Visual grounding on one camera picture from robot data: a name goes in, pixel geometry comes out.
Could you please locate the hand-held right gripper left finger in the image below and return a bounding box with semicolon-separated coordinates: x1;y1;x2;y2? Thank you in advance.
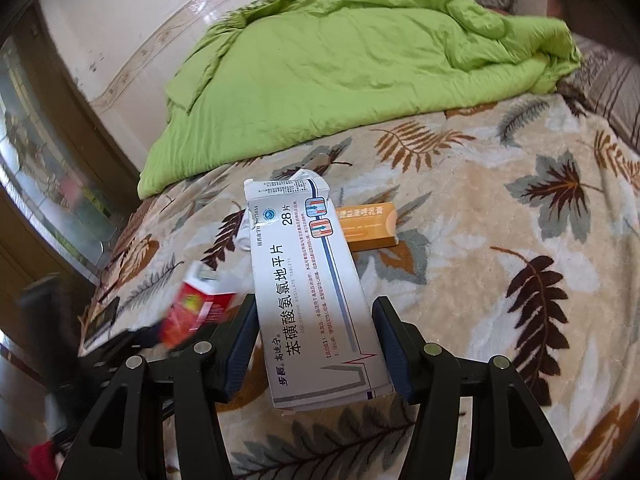
57;294;262;480

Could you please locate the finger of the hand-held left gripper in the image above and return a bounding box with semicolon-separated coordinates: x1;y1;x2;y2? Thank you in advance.
107;326;174;360

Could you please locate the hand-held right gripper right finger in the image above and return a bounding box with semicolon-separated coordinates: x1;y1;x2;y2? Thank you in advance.
372;296;576;480

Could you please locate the red box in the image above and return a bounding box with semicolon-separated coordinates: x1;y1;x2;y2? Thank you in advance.
159;261;237;349

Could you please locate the white medicine box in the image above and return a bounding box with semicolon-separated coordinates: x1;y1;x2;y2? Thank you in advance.
243;169;395;414

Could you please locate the orange box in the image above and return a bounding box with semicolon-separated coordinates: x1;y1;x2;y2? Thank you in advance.
334;202;401;254

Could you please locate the dark phone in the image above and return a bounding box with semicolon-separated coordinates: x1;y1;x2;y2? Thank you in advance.
81;297;122;354

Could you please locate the red slipper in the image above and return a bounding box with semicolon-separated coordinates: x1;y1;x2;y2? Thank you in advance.
27;439;67;480

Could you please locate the leaf-print blanket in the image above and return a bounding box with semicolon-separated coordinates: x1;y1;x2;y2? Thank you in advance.
79;91;640;480

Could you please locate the glass panel door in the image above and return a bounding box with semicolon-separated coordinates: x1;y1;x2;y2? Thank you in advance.
0;35;142;283

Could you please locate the green quilt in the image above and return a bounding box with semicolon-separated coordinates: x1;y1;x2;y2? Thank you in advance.
137;0;584;200

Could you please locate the striped beige pillow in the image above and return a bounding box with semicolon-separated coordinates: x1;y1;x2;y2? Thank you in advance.
556;35;640;153

